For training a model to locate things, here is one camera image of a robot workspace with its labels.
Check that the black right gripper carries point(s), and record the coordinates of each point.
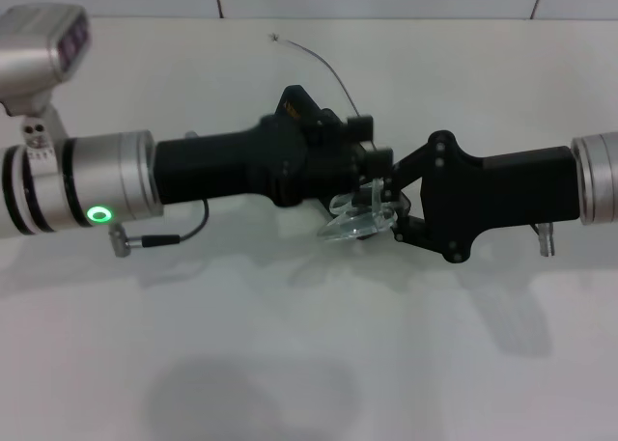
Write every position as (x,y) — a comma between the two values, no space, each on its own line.
(507,190)

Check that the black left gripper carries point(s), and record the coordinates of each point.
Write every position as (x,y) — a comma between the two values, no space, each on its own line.
(232,166)

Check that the transparent glasses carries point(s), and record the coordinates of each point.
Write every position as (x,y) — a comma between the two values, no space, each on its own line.
(357,221)

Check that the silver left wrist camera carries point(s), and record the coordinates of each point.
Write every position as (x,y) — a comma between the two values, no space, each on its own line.
(34,60)

